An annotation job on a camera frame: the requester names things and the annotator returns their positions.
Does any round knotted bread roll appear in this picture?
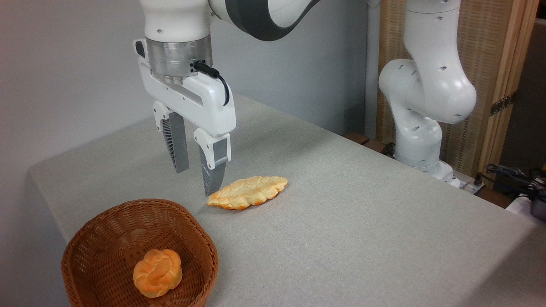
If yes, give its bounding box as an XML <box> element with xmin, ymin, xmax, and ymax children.
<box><xmin>133</xmin><ymin>249</ymin><xmax>183</xmax><ymax>298</ymax></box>

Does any grey tablecloth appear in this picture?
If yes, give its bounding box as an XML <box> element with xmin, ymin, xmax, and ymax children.
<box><xmin>28</xmin><ymin>93</ymin><xmax>546</xmax><ymax>307</ymax></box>

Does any wood rattan folding screen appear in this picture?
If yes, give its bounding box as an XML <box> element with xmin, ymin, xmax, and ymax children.
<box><xmin>375</xmin><ymin>0</ymin><xmax>540</xmax><ymax>188</ymax></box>

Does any metal screen hinge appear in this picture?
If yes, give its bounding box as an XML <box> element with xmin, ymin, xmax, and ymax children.
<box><xmin>490</xmin><ymin>91</ymin><xmax>518</xmax><ymax>116</ymax></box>

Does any black cable bundle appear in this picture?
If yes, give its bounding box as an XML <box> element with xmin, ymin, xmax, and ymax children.
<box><xmin>485</xmin><ymin>163</ymin><xmax>546</xmax><ymax>201</ymax></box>

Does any long braided bread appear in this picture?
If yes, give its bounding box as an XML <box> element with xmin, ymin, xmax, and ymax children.
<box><xmin>207</xmin><ymin>176</ymin><xmax>288</xmax><ymax>211</ymax></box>

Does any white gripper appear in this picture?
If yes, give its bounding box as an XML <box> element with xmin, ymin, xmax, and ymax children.
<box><xmin>134</xmin><ymin>38</ymin><xmax>238</xmax><ymax>197</ymax></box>

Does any brown wicker basket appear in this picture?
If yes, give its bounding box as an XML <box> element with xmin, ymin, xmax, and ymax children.
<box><xmin>61</xmin><ymin>198</ymin><xmax>219</xmax><ymax>307</ymax></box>

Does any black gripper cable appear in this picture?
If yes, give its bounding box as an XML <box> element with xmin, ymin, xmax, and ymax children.
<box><xmin>193</xmin><ymin>61</ymin><xmax>231</xmax><ymax>107</ymax></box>

